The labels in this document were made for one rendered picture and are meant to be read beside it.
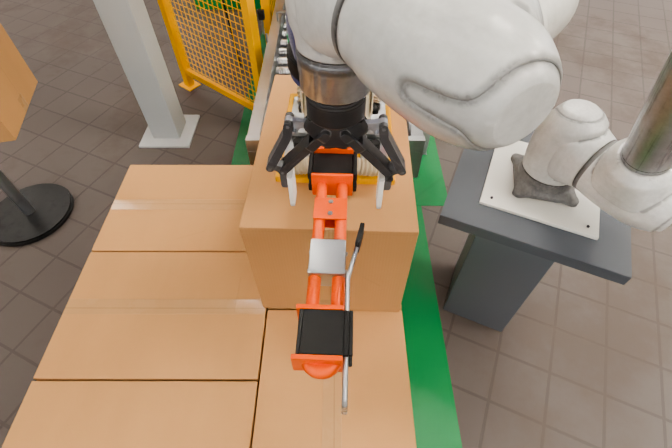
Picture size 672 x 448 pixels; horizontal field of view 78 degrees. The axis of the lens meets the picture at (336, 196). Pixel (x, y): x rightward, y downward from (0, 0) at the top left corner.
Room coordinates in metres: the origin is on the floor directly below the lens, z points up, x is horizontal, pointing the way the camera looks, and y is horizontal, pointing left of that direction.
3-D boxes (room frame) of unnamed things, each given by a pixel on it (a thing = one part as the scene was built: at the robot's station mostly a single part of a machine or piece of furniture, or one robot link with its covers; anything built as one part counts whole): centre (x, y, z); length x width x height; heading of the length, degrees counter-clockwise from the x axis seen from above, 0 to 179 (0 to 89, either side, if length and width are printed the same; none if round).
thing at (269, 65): (2.39, 0.33, 0.50); 2.31 x 0.05 x 0.19; 0
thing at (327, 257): (0.38, 0.01, 1.07); 0.07 x 0.07 x 0.04; 88
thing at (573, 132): (0.85, -0.63, 0.93); 0.18 x 0.16 x 0.22; 32
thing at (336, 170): (0.59, 0.01, 1.07); 0.10 x 0.08 x 0.06; 88
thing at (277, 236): (0.83, 0.00, 0.75); 0.60 x 0.40 x 0.40; 178
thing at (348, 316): (0.30, -0.03, 1.07); 0.31 x 0.03 x 0.05; 178
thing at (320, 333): (0.24, 0.03, 1.07); 0.08 x 0.07 x 0.05; 178
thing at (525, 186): (0.88, -0.63, 0.79); 0.22 x 0.18 x 0.06; 166
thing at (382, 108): (0.84, -0.10, 0.97); 0.34 x 0.10 x 0.05; 178
